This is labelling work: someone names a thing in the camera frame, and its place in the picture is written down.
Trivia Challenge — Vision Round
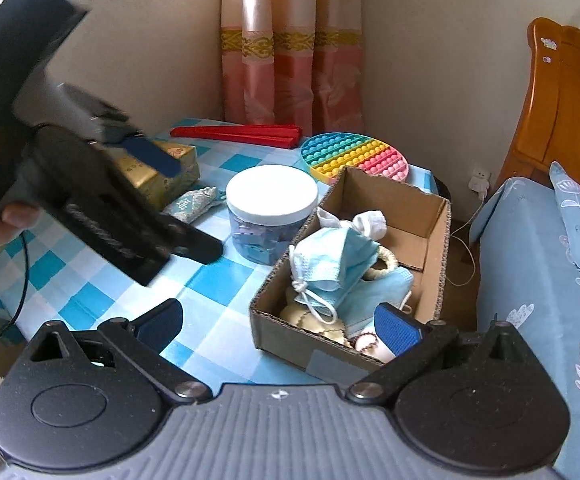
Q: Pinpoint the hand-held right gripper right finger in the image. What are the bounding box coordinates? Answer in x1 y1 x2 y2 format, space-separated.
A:
346 304 536 403

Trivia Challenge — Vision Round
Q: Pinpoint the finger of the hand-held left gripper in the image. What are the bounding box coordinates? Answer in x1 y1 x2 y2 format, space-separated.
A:
104 132 181 177
34 127 223 287

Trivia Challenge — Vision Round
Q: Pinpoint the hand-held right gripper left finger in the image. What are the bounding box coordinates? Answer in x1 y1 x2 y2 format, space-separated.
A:
30 299 208 403

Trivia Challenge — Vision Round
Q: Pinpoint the blue face mask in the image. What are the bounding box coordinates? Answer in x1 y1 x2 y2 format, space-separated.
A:
337 265 415 338
289 226 381 323

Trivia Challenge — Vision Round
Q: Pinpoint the cream scrunchie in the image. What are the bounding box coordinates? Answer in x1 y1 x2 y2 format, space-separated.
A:
362 247 401 281

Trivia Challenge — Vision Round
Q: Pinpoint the beige cloth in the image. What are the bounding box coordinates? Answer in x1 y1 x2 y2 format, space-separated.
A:
279 287 353 348

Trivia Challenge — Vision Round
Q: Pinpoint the cardboard box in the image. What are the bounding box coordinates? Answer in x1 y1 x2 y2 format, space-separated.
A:
248 165 453 376

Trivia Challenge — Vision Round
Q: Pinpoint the person's left hand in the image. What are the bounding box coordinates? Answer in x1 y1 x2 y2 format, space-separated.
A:
0 154 41 245

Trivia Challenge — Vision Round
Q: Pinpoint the gold tissue pack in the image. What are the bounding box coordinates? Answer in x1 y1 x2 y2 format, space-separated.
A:
112 142 201 211

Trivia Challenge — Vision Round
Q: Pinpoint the blue tasselled sachet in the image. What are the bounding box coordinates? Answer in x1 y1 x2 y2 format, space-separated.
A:
162 185 228 224

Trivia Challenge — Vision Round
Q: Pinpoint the blue checked tablecloth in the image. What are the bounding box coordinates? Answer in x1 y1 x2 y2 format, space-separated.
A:
0 119 441 391

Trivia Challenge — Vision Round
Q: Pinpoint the red folded fan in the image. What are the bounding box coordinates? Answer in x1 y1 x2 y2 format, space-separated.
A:
170 124 304 150

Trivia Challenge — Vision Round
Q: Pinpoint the plastic jar with white lid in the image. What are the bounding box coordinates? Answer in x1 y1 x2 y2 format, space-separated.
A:
226 165 319 266

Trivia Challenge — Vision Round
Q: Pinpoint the blue bedsheet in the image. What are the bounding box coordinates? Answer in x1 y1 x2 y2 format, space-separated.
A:
470 175 580 471

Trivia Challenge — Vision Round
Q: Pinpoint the pink curtain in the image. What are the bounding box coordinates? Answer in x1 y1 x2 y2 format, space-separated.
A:
220 0 365 136

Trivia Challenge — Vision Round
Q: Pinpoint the rainbow pop bubble toy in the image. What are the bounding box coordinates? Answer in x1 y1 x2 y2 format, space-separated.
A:
299 132 409 186

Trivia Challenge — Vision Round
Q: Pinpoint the blue floral pillow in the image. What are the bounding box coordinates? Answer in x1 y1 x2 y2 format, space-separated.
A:
549 161 580 276

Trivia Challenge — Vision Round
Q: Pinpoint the wooden bed headboard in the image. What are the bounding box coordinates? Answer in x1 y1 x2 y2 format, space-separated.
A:
492 16 580 196

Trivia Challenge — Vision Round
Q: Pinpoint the white charger cable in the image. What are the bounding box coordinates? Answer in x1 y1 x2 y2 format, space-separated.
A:
445 192 483 286

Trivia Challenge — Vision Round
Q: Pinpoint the white wall charger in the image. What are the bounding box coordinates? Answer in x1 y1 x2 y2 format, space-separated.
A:
469 166 492 196

